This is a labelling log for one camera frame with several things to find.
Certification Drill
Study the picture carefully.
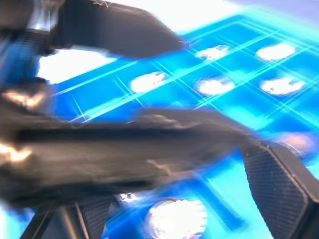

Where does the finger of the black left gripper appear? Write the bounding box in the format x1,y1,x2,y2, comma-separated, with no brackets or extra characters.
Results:
0,107,264,209
52,0,189,57

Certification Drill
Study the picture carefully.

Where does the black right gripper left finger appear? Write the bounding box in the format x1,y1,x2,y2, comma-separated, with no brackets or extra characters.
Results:
21,195,113,239

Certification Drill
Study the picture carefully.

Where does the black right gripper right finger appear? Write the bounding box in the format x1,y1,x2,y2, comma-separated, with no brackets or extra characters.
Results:
242,141,319,239

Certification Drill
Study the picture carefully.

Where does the blue compartment tray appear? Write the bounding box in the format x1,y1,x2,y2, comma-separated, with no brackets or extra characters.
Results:
0,14,319,239

